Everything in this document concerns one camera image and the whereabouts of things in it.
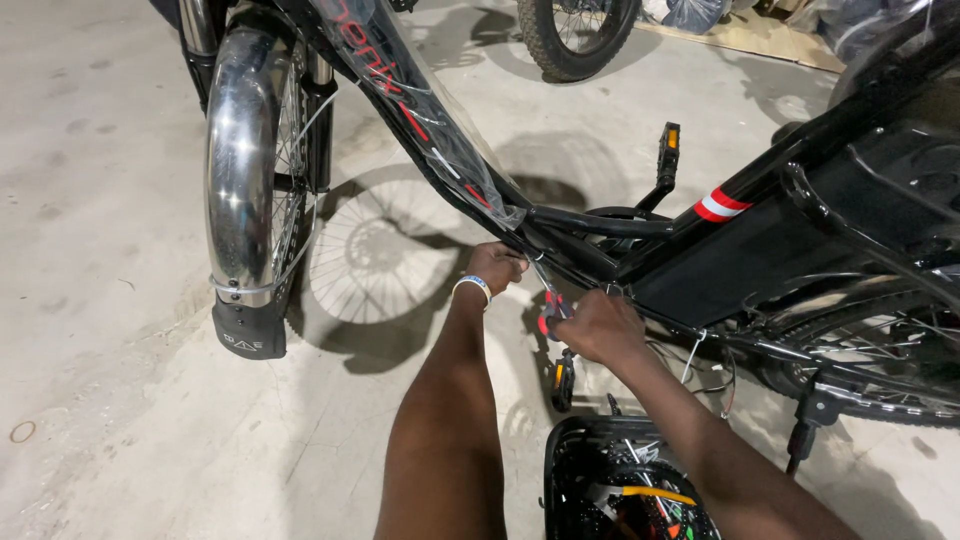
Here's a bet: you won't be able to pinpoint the person's right hand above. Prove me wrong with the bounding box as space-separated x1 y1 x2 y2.
546 288 648 367

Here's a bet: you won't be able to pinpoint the plastic covered black bundle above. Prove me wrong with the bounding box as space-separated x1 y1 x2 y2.
813 0 960 67

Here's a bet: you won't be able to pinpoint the black wire basket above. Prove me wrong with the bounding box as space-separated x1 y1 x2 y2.
541 414 723 540

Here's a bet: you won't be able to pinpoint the black rubber mudflap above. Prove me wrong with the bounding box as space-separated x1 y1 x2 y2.
211 292 288 361

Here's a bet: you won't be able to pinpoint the knobby tire bicycle wheel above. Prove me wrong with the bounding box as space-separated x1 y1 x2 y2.
516 0 643 84

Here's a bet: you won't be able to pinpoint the spoked bicycle wheel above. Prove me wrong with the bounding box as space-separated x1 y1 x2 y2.
266 37 322 339

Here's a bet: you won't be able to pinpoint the thin loose bicycle cables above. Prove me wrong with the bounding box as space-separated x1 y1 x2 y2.
645 341 741 421

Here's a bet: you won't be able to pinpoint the white zip tie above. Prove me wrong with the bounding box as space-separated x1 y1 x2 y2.
680 330 708 386

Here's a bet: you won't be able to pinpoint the chrome bicycle fender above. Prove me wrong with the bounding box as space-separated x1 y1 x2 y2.
204 26 309 309

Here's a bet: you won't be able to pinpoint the black kickstand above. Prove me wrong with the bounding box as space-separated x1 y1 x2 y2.
783 373 858 478

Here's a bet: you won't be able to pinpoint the clear plastic bag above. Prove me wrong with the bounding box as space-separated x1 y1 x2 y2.
660 0 733 36

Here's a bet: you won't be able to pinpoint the clear plastic frame wrap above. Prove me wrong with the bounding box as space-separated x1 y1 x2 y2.
307 0 528 231

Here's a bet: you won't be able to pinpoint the red handled cutting pliers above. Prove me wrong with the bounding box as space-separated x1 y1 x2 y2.
525 253 577 342

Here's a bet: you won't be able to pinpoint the black pedal with orange reflector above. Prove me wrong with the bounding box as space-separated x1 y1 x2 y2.
656 122 682 189
551 348 578 414

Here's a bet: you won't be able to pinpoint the yellow handled tool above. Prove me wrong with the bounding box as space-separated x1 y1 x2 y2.
621 485 699 508

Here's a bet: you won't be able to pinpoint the person's left hand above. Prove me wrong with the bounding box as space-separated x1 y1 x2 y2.
465 241 531 297

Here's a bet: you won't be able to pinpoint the spoked wheel with black tire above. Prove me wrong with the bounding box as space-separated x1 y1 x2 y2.
757 285 960 430

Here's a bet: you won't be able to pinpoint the flat cardboard sheet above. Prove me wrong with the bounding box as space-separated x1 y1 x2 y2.
633 7 849 75

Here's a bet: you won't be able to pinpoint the black chrome bicycle fork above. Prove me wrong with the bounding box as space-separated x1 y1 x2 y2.
176 0 340 196

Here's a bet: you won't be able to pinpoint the black bicycle frame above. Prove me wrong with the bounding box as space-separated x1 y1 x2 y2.
270 0 960 391

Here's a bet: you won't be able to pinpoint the white blue wristband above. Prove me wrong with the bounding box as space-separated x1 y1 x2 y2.
452 275 493 310

